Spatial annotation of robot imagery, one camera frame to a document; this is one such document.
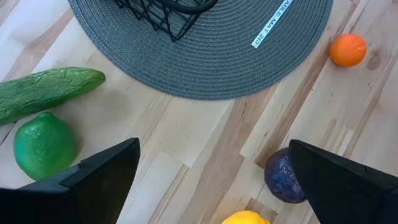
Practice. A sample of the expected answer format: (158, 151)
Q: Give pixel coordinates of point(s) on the green cucumber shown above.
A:
(46, 93)

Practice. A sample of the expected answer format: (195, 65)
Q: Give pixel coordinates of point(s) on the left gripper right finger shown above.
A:
(348, 189)

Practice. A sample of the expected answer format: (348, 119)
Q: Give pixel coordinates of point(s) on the yellow lemon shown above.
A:
(245, 218)

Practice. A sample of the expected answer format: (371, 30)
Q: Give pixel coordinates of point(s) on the white mat label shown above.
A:
(270, 26)

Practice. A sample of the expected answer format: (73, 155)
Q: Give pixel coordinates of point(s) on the small orange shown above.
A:
(348, 49)

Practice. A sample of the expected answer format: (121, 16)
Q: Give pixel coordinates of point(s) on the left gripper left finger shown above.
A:
(77, 193)

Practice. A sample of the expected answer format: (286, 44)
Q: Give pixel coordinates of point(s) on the grey round woven mat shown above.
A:
(217, 62)

